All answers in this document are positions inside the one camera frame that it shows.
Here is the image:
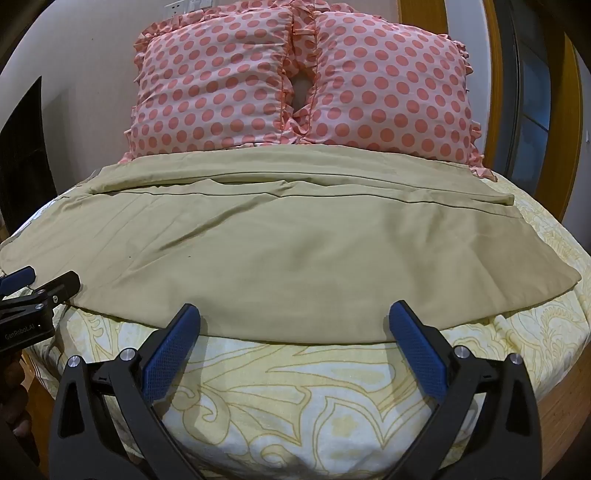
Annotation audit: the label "pink polka dot pillow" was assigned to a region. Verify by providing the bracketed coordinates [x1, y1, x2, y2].
[291, 4, 492, 181]
[117, 2, 308, 165]

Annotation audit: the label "yellow patterned bed sheet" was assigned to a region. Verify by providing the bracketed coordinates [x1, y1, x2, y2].
[0, 178, 591, 480]

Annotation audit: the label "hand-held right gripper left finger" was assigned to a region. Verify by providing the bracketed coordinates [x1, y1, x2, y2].
[48, 303, 204, 480]

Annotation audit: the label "wooden bed frame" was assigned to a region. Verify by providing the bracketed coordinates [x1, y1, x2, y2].
[21, 318, 591, 480]

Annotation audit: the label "dark glass pane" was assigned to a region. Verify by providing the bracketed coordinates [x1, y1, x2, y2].
[503, 11, 573, 188]

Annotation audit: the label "white wall socket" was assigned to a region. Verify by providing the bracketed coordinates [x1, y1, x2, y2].
[167, 0, 214, 14]

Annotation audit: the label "beige pants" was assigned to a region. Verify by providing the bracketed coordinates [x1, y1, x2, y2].
[0, 150, 583, 345]

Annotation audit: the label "wooden door frame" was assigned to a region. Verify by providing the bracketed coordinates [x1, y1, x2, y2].
[399, 0, 586, 197]

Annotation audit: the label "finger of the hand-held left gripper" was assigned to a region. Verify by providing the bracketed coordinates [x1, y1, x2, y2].
[0, 266, 37, 297]
[25, 271, 82, 309]

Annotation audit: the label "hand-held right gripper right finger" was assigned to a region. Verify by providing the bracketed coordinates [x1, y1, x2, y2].
[382, 300, 544, 480]

